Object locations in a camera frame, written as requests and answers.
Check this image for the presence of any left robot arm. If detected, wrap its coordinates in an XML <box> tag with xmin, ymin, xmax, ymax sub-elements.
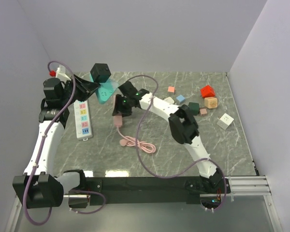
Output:
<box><xmin>12</xmin><ymin>75</ymin><xmax>100</xmax><ymax>209</ymax></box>

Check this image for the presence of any black cube socket adapter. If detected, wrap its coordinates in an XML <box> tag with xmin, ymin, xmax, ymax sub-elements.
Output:
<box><xmin>90</xmin><ymin>63</ymin><xmax>111</xmax><ymax>83</ymax></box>

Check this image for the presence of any white plug adapter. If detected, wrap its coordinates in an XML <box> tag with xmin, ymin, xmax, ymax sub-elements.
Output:
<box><xmin>164</xmin><ymin>97</ymin><xmax>174</xmax><ymax>104</ymax></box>

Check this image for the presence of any teal triangular power strip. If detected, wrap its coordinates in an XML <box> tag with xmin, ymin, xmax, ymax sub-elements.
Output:
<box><xmin>89</xmin><ymin>74</ymin><xmax>119</xmax><ymax>104</ymax></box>

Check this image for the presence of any pink coiled cable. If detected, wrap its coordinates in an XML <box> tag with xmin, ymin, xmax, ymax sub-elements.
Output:
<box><xmin>117</xmin><ymin>126</ymin><xmax>157</xmax><ymax>154</ymax></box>

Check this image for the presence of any pink power strip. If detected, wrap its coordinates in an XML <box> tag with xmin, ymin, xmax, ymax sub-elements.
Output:
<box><xmin>113</xmin><ymin>96</ymin><xmax>123</xmax><ymax>128</ymax></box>

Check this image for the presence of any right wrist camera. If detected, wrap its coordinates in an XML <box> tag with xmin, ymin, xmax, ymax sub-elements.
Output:
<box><xmin>118</xmin><ymin>81</ymin><xmax>138</xmax><ymax>96</ymax></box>

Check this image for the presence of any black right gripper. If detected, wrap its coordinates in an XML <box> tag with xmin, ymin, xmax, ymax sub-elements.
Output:
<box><xmin>112</xmin><ymin>95</ymin><xmax>132</xmax><ymax>119</ymax></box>

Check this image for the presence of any small pink square adapter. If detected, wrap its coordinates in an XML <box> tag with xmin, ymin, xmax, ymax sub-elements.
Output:
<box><xmin>168</xmin><ymin>86</ymin><xmax>175</xmax><ymax>94</ymax></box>

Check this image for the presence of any white cube socket adapter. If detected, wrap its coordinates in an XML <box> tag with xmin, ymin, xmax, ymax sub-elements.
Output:
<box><xmin>217</xmin><ymin>113</ymin><xmax>234</xmax><ymax>130</ymax></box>

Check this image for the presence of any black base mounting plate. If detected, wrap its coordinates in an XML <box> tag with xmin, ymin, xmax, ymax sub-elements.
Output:
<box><xmin>68</xmin><ymin>176</ymin><xmax>231</xmax><ymax>204</ymax></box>

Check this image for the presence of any aluminium rail frame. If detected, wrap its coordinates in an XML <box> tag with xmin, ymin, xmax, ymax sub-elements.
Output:
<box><xmin>8</xmin><ymin>72</ymin><xmax>273</xmax><ymax>230</ymax></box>

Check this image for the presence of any white power strip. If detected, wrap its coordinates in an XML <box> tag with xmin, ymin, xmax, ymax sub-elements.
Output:
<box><xmin>73</xmin><ymin>100</ymin><xmax>93</xmax><ymax>141</ymax></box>

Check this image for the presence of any red cube socket adapter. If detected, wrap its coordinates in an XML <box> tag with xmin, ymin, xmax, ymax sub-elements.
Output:
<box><xmin>200</xmin><ymin>85</ymin><xmax>216</xmax><ymax>98</ymax></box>

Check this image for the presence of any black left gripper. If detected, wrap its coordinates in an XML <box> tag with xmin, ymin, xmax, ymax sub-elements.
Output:
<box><xmin>61</xmin><ymin>74</ymin><xmax>101</xmax><ymax>106</ymax></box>

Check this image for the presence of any dark green cube adapter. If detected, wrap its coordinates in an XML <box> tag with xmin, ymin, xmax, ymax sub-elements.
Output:
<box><xmin>188</xmin><ymin>102</ymin><xmax>200</xmax><ymax>116</ymax></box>

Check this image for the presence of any beige cube socket adapter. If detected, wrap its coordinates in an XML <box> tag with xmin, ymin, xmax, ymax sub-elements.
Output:
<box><xmin>204</xmin><ymin>97</ymin><xmax>218</xmax><ymax>109</ymax></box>

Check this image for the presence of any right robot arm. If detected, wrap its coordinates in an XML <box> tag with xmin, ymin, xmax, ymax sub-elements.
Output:
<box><xmin>113</xmin><ymin>81</ymin><xmax>227</xmax><ymax>194</ymax></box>

